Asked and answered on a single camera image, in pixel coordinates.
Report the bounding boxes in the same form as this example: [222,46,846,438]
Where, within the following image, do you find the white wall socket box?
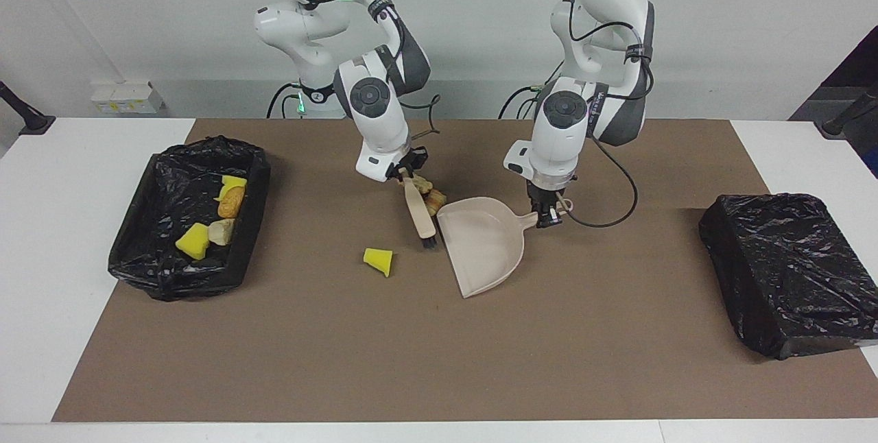
[91,82,167,115]

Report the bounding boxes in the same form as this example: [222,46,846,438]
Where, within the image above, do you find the yellow sponge wedge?
[363,248,394,278]

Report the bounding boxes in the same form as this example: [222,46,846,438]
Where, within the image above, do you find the black left base cable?
[499,84,549,119]

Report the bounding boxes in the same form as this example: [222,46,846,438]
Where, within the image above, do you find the brown paper table mat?
[51,119,878,423]

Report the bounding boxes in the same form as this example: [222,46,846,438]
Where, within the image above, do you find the brown oval bread roll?
[217,186,245,219]

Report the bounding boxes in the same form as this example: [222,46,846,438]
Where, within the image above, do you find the beige hand brush black bristles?
[402,176,440,249]

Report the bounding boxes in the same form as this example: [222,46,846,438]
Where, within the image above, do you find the heart-shaped yellow sponge piece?
[176,222,211,261]

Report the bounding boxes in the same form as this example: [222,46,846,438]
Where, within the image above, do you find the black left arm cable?
[568,0,656,229]

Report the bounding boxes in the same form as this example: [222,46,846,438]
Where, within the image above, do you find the black base cable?
[499,84,549,119]
[266,82,302,119]

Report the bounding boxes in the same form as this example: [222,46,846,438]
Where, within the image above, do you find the black right base cable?
[266,82,302,119]

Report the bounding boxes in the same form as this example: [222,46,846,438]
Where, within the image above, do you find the black stand pole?
[815,83,878,140]
[0,81,56,135]

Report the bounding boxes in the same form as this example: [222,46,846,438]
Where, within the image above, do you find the beige plastic dustpan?
[437,196,573,299]

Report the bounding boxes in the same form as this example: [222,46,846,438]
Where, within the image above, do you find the black bag-lined bin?
[698,193,878,360]
[108,136,272,302]

